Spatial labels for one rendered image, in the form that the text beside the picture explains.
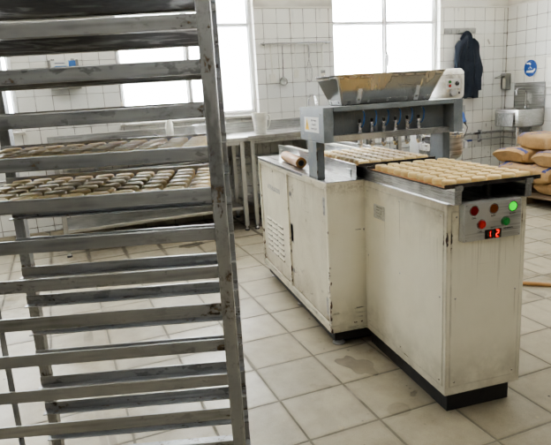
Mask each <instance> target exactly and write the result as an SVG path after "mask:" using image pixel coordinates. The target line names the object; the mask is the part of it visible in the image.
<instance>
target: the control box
mask: <svg viewBox="0 0 551 445"><path fill-rule="evenodd" d="M513 201H514V202H516V203H517V208H516V209H515V210H510V209H509V204H510V203H511V202H513ZM494 204H496V205H497V206H498V210H497V211H496V212H495V213H492V212H491V211H490V208H491V206H492V205H494ZM473 207H477V208H478V209H479V212H478V213H477V214H476V215H472V214H471V209H472V208H473ZM521 207H522V198H521V197H517V196H513V197H506V198H499V199H491V200H478V201H471V202H464V203H462V205H459V241H460V242H463V243H466V242H472V241H479V240H484V239H490V238H502V237H508V236H514V235H520V228H521ZM504 217H508V218H509V219H510V222H509V224H508V225H503V224H502V219H503V218H504ZM479 221H485V222H486V224H487V225H486V227H485V228H484V229H480V228H479V227H478V223H479ZM498 229H499V230H500V232H499V237H497V236H496V235H495V234H496V233H495V231H496V230H498ZM489 230H491V237H490V235H488V236H489V237H490V238H487V232H488V231H489Z"/></svg>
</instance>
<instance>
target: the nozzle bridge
mask: <svg viewBox="0 0 551 445"><path fill-rule="evenodd" d="M421 106H423V107H424V109H425V116H424V120H423V122H422V123H421V126H420V127H421V128H420V129H417V128H416V127H417V126H416V120H417V119H416V118H417V115H418V114H420V118H421V120H422V118H423V109H422V107H421ZM410 107H412V110H413V117H412V121H411V108H410ZM398 108H400V110H401V121H400V123H399V124H398V125H397V131H394V130H393V129H394V128H393V120H394V116H397V122H399V118H400V111H399V109H398ZM375 109H376V111H377V122H376V125H375V127H374V132H370V118H371V117H372V118H373V119H374V124H375V118H376V113H375V111H374V110H375ZM386 109H388V110H389V122H388V124H387V125H386V131H385V132H383V131H382V130H381V121H382V118H383V117H385V121H386V123H387V121H388V111H387V110H386ZM362 110H364V111H365V123H364V126H363V127H362V133H358V122H359V119H361V123H362V124H363V120H364V114H363V111H362ZM299 112H300V131H301V139H302V140H308V158H309V177H312V178H315V179H318V180H320V179H325V160H324V144H327V143H334V142H338V141H349V140H369V139H379V138H389V137H399V136H410V135H420V134H430V133H431V135H430V155H431V156H435V160H437V159H438V158H448V159H449V133H450V132H461V131H462V126H463V98H433V99H429V100H423V101H410V102H385V103H372V104H360V105H346V106H330V105H324V106H312V107H300V108H299ZM406 115H408V116H409V119H410V121H411V123H410V126H409V128H410V129H409V130H405V129H404V128H405V127H404V121H405V116H406Z"/></svg>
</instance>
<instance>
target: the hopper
mask: <svg viewBox="0 0 551 445"><path fill-rule="evenodd" d="M445 70H446V69H442V70H425V71H408V72H376V73H360V74H344V75H332V76H325V77H318V78H315V79H317V82H318V83H319V85H320V87H321V90H322V92H323V93H324V94H325V96H326V98H327V100H328V103H329V105H330V106H346V105H360V104H372V103H385V102H410V101H423V100H429V99H430V97H431V95H432V93H433V91H434V89H435V88H436V86H437V84H438V82H439V80H440V78H441V77H442V74H443V73H444V72H445Z"/></svg>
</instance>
